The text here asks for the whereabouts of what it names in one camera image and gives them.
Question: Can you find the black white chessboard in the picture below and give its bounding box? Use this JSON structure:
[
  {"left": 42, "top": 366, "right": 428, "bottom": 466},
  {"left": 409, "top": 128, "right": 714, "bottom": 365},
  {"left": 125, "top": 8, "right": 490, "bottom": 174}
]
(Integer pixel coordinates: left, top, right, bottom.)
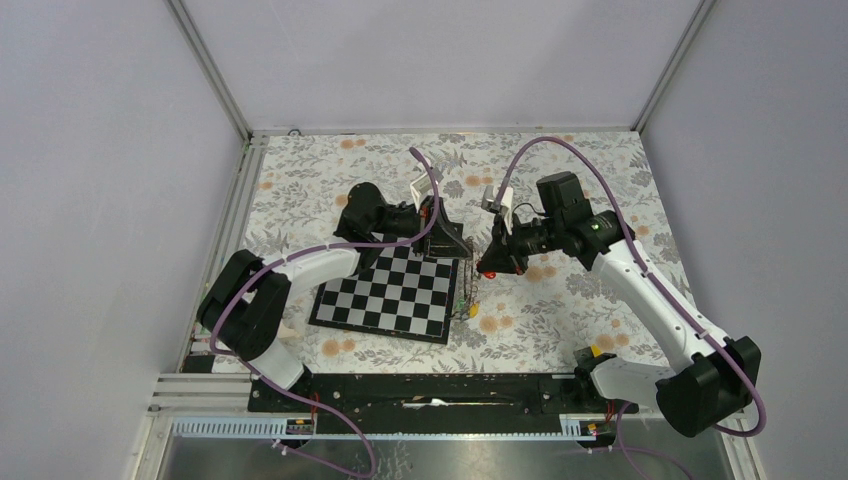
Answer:
[{"left": 308, "top": 246, "right": 459, "bottom": 345}]

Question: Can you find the small white yellow block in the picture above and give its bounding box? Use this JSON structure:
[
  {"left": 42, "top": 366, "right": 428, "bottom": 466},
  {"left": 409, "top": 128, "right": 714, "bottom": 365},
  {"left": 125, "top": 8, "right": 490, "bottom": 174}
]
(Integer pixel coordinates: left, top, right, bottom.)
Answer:
[{"left": 276, "top": 323, "right": 301, "bottom": 341}]

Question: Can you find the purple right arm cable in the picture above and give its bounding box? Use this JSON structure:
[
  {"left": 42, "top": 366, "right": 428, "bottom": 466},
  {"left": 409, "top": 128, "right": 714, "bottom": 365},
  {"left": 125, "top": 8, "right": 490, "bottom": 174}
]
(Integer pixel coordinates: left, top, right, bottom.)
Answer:
[{"left": 496, "top": 136, "right": 768, "bottom": 480}]

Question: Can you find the floral patterned table mat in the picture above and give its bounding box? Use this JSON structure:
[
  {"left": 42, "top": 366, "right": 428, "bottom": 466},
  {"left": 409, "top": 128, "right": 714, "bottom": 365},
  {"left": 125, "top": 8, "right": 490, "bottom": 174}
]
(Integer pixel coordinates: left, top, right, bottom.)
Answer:
[{"left": 242, "top": 131, "right": 690, "bottom": 373}]

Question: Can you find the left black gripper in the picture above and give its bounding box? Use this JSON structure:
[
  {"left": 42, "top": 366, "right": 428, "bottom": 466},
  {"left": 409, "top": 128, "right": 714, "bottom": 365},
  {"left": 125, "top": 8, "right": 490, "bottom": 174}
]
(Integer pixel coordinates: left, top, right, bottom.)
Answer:
[{"left": 369, "top": 195, "right": 472, "bottom": 259}]

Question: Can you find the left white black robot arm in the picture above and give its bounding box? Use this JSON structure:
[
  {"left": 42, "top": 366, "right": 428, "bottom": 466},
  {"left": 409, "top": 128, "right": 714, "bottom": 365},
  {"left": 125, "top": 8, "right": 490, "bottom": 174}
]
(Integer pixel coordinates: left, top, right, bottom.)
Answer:
[{"left": 197, "top": 182, "right": 473, "bottom": 411}]

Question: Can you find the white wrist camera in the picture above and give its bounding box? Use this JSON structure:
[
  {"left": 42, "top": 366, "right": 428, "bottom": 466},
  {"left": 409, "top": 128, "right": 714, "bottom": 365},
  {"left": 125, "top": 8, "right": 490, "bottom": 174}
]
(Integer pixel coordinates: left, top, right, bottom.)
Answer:
[
  {"left": 410, "top": 170, "right": 443, "bottom": 210},
  {"left": 481, "top": 185, "right": 514, "bottom": 225}
]

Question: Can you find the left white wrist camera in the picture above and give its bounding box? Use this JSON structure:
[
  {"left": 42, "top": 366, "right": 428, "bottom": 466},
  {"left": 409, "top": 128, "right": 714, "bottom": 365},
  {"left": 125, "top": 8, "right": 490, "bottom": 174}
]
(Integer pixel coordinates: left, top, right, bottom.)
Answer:
[{"left": 410, "top": 170, "right": 443, "bottom": 210}]

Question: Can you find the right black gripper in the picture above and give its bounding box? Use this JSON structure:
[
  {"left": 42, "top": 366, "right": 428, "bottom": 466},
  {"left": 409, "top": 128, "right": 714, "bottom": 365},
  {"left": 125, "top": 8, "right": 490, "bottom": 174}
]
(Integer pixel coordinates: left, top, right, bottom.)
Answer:
[{"left": 477, "top": 210, "right": 564, "bottom": 276}]

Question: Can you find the key organiser with rings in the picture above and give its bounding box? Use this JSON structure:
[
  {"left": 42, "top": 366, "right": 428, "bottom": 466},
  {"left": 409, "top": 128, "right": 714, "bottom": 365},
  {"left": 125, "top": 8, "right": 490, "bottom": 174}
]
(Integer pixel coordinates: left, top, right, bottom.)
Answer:
[{"left": 452, "top": 236, "right": 480, "bottom": 321}]

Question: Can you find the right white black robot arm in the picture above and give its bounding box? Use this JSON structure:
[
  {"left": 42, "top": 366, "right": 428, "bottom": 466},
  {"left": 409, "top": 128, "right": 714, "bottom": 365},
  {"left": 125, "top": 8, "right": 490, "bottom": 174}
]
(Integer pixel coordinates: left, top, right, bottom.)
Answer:
[{"left": 477, "top": 172, "right": 761, "bottom": 438}]

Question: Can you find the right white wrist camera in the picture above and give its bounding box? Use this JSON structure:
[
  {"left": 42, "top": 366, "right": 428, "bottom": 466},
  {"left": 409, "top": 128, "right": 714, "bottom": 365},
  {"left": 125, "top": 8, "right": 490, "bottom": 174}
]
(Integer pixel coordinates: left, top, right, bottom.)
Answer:
[{"left": 481, "top": 185, "right": 514, "bottom": 225}]

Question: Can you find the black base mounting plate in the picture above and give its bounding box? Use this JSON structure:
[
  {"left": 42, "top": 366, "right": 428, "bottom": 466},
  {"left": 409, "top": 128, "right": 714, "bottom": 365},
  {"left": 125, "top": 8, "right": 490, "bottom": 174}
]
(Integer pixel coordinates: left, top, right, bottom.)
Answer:
[{"left": 247, "top": 373, "right": 623, "bottom": 436}]

